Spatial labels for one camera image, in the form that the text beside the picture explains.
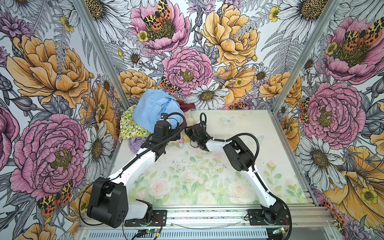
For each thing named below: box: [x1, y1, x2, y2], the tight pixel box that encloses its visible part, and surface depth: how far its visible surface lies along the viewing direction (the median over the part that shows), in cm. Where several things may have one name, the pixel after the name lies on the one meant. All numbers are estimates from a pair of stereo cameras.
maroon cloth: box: [176, 99, 196, 113], surface depth 121 cm
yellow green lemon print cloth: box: [119, 104, 151, 140], surface depth 104 cm
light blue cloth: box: [133, 88, 185, 133], surface depth 110 cm
